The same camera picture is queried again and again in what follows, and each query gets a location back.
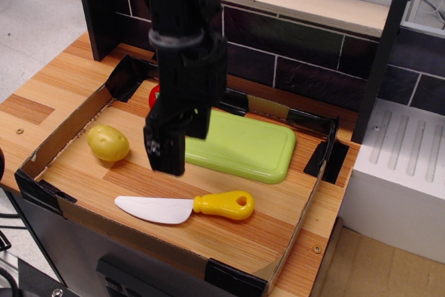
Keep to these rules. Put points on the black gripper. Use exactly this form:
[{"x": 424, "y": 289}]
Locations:
[{"x": 192, "y": 76}]

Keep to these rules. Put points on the yellow handled white toy knife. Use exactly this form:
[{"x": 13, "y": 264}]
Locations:
[{"x": 235, "y": 205}]

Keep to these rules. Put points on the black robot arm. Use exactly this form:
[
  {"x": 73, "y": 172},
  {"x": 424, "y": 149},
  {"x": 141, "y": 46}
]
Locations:
[{"x": 182, "y": 17}]

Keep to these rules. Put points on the green plastic cutting board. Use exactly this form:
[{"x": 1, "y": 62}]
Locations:
[{"x": 244, "y": 147}]

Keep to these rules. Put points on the red toy tomato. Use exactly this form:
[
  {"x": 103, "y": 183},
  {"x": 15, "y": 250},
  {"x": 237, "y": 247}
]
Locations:
[{"x": 154, "y": 95}]

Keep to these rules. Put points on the yellow toy potato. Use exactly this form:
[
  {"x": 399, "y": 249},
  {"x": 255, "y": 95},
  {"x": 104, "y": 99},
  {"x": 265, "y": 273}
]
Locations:
[{"x": 107, "y": 143}]

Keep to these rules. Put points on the black shelf support panel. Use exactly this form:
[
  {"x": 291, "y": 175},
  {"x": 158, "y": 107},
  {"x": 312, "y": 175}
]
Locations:
[{"x": 101, "y": 25}]

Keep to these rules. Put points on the white toy sink drainboard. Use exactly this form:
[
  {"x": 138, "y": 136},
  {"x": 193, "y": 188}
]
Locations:
[{"x": 396, "y": 191}]

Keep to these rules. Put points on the black vertical post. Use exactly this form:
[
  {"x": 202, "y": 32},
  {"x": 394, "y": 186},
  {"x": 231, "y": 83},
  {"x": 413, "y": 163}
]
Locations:
[{"x": 378, "y": 68}]

